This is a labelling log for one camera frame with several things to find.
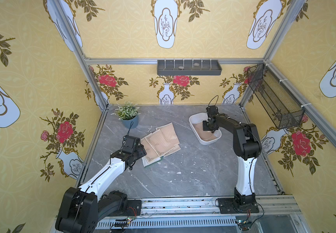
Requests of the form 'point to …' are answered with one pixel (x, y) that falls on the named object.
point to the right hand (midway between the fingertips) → (206, 126)
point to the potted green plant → (128, 114)
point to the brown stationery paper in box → (168, 130)
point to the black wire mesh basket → (284, 109)
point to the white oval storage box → (203, 117)
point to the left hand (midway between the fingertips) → (142, 150)
